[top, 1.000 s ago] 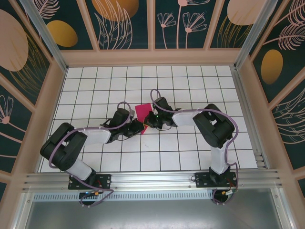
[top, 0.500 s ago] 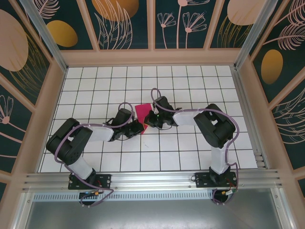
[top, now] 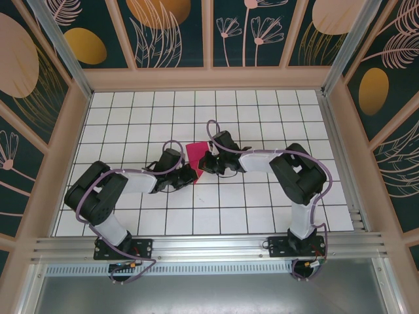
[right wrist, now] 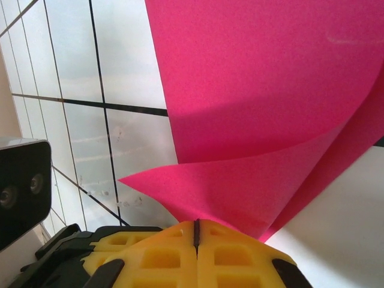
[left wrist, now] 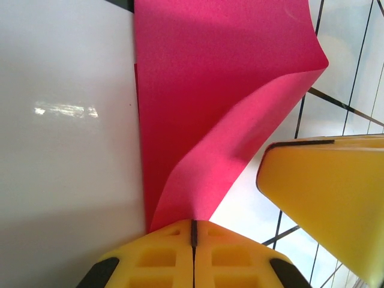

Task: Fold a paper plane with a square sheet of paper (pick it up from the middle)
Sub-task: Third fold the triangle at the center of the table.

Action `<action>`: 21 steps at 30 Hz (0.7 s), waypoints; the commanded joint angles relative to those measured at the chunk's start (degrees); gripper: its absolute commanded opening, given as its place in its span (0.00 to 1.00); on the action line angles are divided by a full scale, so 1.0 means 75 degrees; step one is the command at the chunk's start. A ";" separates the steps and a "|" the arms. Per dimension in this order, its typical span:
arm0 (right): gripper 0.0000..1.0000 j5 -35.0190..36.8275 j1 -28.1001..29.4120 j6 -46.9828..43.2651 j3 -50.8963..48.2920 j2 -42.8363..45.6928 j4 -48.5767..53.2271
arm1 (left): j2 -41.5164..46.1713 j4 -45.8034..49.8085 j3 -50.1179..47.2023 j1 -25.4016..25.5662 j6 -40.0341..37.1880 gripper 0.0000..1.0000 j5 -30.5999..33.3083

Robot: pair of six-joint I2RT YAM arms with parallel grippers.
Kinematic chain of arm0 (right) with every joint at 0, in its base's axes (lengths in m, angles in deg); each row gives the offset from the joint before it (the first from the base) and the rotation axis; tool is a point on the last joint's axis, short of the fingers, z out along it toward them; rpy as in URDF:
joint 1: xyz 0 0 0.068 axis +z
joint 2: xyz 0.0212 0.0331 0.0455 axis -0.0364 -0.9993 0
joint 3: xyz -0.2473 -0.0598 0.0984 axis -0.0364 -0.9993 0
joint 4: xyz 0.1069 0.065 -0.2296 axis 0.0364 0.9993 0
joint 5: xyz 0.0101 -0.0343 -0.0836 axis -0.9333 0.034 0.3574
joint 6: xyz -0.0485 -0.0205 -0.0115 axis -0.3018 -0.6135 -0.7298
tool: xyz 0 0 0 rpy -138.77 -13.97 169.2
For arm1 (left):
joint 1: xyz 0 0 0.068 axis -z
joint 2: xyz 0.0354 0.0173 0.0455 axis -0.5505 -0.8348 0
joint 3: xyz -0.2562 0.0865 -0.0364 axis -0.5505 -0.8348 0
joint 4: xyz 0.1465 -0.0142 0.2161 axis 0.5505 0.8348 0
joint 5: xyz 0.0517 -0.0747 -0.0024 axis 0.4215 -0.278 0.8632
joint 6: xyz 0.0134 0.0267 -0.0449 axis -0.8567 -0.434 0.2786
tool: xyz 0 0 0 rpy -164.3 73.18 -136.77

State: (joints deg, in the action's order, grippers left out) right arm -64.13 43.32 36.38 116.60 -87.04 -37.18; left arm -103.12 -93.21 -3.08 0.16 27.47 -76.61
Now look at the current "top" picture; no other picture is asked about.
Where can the pink paper sheet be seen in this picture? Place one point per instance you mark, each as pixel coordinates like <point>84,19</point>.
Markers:
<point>196,152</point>

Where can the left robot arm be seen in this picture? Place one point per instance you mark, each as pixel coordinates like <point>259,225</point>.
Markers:
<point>91,196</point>

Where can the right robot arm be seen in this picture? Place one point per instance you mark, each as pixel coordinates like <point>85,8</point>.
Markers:
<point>301,176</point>

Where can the grey metal sheet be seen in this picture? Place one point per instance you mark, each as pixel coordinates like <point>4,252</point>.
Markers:
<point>209,294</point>

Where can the dark side panel pink flower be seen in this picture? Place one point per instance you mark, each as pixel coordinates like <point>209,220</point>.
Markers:
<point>13,183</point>

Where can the dark side panel pink leaves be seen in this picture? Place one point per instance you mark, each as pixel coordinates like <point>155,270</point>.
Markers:
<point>399,176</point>

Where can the dark side panel pale circle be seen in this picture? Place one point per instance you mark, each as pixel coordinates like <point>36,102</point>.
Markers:
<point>26,65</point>

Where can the dark side panel orange oval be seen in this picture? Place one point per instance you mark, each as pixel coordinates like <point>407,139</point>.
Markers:
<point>386,65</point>

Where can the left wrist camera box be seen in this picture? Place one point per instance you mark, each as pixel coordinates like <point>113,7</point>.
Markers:
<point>170,159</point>

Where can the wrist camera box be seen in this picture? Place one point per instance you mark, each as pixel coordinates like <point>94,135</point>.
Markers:
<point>225,140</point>
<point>170,159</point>

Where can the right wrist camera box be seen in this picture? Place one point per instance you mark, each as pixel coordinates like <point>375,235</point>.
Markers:
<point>225,140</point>

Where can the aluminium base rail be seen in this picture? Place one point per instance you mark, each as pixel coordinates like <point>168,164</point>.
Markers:
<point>212,245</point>

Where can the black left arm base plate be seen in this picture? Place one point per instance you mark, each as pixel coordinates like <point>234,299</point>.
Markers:
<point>144,248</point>

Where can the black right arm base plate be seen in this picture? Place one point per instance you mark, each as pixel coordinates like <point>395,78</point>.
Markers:
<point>278,248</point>

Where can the aluminium side rail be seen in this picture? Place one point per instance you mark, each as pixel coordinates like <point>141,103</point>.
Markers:
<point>340,163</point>

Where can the dark wall panel pink flowers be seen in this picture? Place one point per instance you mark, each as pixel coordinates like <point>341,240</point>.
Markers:
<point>235,49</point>

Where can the dark wall panel orange circle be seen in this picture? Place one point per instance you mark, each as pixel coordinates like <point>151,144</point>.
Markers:
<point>157,32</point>

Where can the dark wall panel pale circle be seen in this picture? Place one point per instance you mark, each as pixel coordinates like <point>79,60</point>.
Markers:
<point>311,49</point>

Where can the dark wall panel orange oval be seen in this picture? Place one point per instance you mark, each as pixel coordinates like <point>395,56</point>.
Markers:
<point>85,45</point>

